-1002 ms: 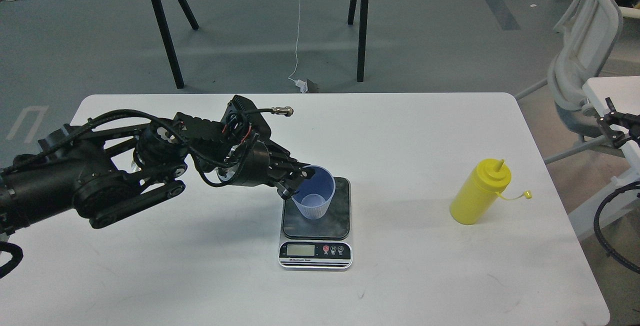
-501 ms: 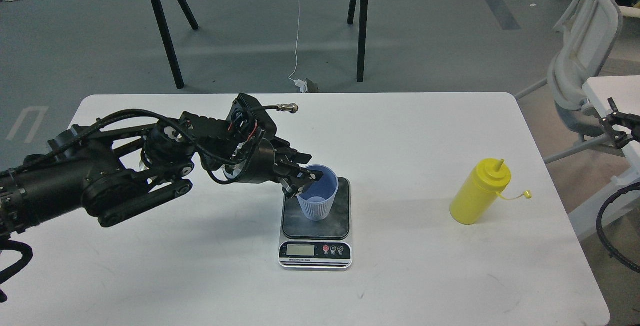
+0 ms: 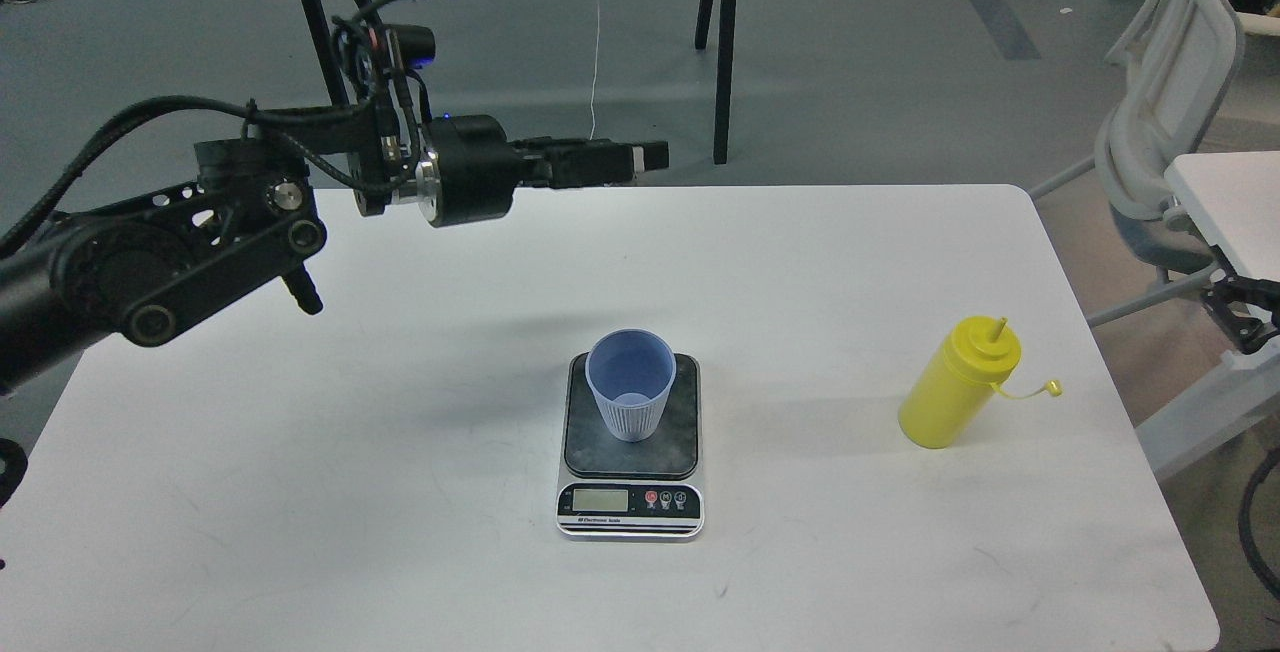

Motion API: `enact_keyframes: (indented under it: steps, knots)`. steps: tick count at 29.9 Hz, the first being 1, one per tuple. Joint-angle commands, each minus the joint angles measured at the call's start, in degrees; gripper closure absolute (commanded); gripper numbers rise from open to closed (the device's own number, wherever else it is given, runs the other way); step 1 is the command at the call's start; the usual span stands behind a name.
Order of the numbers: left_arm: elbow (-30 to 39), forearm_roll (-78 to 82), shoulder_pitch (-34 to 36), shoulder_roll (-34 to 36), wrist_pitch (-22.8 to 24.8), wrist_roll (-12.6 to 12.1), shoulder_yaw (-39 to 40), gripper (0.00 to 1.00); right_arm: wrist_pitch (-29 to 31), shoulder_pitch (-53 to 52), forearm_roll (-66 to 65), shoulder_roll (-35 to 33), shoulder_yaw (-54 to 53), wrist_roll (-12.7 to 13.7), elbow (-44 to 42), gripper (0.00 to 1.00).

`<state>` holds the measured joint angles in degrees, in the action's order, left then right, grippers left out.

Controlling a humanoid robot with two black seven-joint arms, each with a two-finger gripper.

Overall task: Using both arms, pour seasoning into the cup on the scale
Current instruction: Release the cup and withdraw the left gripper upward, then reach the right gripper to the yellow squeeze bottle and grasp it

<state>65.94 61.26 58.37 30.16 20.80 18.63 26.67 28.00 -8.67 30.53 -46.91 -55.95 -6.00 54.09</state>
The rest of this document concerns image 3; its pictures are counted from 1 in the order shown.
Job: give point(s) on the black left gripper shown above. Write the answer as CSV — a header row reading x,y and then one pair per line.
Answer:
x,y
470,171

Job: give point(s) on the blue plastic cup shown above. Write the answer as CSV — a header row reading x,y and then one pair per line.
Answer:
x,y
630,373

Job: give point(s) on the yellow squeeze bottle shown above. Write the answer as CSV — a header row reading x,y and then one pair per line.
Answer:
x,y
967,370

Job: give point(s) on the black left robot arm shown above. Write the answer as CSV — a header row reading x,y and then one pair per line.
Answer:
x,y
156,265

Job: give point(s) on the digital kitchen scale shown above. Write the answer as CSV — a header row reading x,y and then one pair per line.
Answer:
x,y
648,490

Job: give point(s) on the white office chair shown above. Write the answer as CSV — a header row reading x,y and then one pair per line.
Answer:
x,y
1179,57

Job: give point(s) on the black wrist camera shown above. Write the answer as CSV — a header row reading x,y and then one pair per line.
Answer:
x,y
402,47

